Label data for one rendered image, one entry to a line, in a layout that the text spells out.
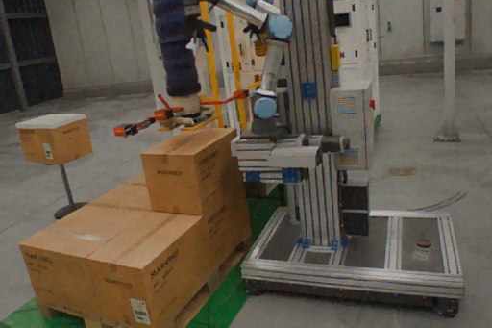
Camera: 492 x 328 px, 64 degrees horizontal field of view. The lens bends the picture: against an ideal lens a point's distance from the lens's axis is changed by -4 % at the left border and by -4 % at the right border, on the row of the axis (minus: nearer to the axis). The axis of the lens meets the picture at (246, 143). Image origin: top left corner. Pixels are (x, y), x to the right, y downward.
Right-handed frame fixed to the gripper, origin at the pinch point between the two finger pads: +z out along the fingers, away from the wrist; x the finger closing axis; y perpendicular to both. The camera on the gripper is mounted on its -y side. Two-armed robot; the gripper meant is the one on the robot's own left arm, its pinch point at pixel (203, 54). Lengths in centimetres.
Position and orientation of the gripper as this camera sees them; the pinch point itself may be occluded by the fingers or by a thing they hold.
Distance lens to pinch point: 214.1
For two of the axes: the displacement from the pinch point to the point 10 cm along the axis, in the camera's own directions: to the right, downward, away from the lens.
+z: 1.2, 9.6, 2.7
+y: -9.3, 0.2, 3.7
